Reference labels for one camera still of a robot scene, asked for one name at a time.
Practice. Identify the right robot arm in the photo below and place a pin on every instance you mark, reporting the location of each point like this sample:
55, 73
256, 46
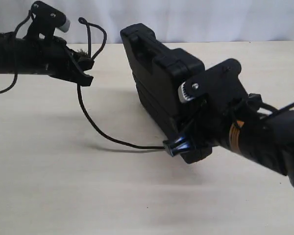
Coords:
266, 135

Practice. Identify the black plastic carrying case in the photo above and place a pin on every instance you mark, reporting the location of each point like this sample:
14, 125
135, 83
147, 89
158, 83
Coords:
158, 71

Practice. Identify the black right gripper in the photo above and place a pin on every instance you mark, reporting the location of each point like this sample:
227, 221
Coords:
205, 129

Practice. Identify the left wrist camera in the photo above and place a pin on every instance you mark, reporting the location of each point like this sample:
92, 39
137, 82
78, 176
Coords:
45, 19

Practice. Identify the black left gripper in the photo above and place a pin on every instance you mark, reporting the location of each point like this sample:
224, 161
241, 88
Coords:
56, 59

